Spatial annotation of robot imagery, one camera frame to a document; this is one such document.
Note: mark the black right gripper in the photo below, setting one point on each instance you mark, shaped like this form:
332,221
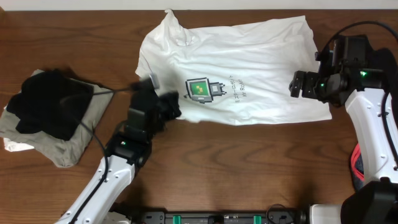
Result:
304,83

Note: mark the grey red-trimmed garment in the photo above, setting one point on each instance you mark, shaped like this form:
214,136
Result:
356,168

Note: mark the black garment at right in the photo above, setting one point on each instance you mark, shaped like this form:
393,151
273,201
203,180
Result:
384,59

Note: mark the white printed t-shirt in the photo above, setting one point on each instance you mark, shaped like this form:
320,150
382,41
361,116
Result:
235,75

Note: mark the folded white garment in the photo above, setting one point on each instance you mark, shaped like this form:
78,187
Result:
9,122

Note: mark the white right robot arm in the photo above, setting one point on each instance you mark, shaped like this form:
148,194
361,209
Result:
355,76

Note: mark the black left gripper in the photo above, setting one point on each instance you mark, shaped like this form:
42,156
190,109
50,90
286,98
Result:
158,101

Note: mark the folded black garment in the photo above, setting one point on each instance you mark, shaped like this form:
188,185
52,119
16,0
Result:
51,102

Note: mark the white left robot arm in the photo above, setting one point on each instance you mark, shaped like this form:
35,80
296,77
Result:
124,155

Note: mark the folded beige garment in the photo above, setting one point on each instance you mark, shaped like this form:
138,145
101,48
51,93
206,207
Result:
67,153

